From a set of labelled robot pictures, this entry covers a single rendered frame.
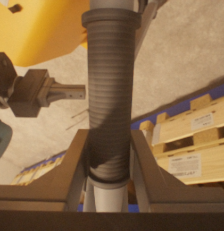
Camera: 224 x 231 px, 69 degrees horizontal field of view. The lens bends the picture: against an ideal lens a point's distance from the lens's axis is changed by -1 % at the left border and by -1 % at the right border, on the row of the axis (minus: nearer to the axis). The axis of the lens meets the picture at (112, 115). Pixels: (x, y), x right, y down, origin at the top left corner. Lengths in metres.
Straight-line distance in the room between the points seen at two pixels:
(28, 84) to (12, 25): 0.39
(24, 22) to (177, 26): 1.09
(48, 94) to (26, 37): 0.41
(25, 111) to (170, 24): 1.27
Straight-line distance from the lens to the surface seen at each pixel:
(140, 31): 0.61
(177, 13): 1.45
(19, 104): 0.39
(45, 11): 0.68
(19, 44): 0.81
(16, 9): 0.72
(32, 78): 0.44
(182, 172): 1.09
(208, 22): 1.49
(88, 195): 0.19
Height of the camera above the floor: 1.41
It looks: 42 degrees down
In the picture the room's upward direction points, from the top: 158 degrees counter-clockwise
